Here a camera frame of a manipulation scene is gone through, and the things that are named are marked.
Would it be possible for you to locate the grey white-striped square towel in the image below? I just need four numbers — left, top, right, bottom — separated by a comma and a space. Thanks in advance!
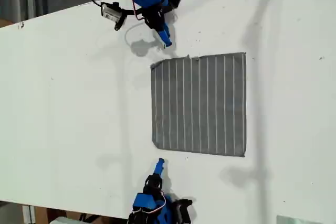
150, 52, 248, 158

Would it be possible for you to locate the white plastic object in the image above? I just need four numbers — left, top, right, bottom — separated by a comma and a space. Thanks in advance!
49, 216, 84, 224

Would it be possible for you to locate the white table leg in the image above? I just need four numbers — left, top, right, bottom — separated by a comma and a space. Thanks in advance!
22, 204, 36, 224

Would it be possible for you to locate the shiny metal plate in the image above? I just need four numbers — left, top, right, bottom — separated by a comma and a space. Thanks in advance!
276, 215, 324, 224

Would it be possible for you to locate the arm red white wire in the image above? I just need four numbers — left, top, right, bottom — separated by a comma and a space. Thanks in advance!
132, 191, 167, 214
132, 0, 145, 22

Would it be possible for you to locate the gripper camera stalk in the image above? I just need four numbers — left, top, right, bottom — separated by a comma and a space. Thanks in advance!
114, 8, 144, 31

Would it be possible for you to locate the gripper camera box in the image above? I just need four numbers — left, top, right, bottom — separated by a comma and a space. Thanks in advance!
172, 199, 194, 224
100, 2, 127, 24

